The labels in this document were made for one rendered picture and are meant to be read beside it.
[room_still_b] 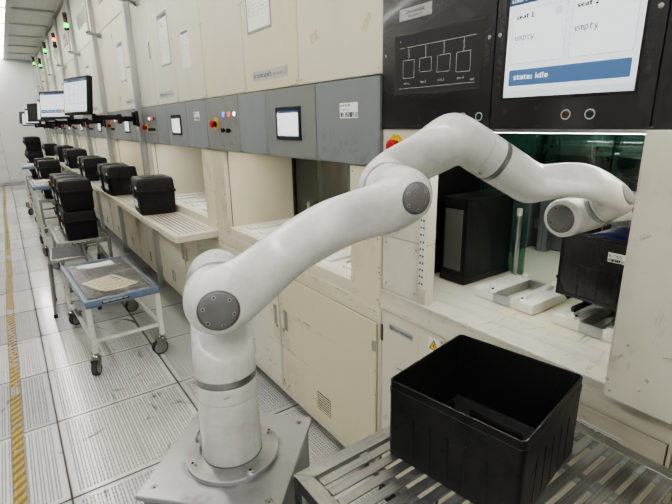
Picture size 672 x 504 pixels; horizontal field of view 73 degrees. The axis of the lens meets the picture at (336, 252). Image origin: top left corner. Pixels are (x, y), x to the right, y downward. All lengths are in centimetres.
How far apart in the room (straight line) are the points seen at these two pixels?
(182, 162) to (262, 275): 337
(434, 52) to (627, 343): 83
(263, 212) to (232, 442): 196
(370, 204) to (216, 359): 40
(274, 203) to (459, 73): 176
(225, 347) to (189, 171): 334
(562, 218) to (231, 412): 79
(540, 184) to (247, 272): 61
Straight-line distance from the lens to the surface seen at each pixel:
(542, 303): 149
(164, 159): 410
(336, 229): 83
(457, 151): 91
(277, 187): 280
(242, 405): 94
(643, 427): 119
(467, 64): 126
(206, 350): 91
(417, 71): 138
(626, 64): 106
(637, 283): 102
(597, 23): 110
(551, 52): 114
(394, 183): 80
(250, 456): 102
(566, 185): 103
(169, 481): 104
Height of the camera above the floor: 143
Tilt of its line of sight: 16 degrees down
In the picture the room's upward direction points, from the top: 1 degrees counter-clockwise
